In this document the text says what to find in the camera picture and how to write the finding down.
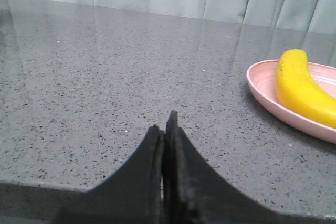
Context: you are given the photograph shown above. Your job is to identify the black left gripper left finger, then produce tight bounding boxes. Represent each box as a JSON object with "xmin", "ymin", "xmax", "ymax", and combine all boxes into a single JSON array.
[{"xmin": 56, "ymin": 125, "xmax": 164, "ymax": 223}]

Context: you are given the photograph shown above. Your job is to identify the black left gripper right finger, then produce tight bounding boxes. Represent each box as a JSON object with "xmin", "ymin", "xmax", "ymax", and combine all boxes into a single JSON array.
[{"xmin": 163, "ymin": 111, "xmax": 273, "ymax": 223}]

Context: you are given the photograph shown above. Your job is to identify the yellow banana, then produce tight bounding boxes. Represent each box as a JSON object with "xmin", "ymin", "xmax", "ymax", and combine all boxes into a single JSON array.
[{"xmin": 275, "ymin": 49, "xmax": 335, "ymax": 128}]

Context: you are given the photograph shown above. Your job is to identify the pink plate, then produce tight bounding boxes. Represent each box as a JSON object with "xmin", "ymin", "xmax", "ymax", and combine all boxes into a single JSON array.
[{"xmin": 246, "ymin": 59, "xmax": 335, "ymax": 144}]

